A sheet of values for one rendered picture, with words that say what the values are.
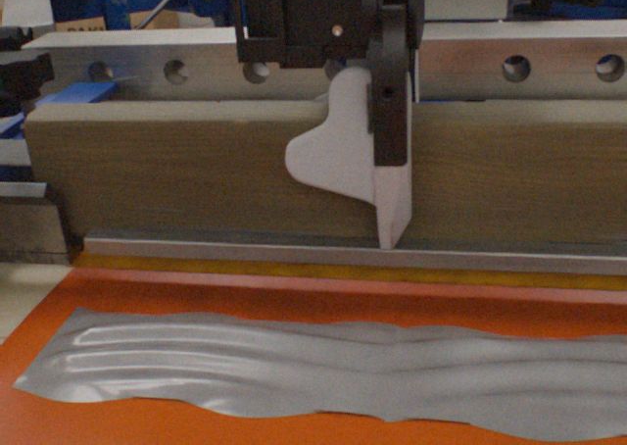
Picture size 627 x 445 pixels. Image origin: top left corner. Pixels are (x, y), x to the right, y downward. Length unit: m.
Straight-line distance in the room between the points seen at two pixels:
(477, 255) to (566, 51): 0.26
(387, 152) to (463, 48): 0.26
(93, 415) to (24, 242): 0.12
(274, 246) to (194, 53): 0.28
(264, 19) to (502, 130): 0.12
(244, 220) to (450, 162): 0.11
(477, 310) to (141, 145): 0.20
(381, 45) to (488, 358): 0.15
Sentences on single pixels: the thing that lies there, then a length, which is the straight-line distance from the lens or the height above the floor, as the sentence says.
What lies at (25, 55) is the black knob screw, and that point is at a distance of 0.58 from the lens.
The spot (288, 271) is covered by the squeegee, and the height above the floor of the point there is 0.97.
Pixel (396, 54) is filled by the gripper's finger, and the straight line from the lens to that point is 0.32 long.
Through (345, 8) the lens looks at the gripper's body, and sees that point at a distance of 0.34.
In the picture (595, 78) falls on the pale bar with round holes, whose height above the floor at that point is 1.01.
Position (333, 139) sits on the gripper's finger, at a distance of 0.36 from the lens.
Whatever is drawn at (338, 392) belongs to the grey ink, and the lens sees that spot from 0.35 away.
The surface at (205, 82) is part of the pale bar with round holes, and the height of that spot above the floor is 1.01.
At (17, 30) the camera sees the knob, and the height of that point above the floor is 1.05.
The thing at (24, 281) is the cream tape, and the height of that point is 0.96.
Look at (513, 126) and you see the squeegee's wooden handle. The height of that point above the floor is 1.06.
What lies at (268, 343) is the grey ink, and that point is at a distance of 0.38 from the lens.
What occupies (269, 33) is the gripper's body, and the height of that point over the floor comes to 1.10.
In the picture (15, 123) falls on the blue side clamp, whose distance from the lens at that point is 0.60.
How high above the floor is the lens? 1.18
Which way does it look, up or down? 25 degrees down
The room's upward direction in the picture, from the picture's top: 4 degrees counter-clockwise
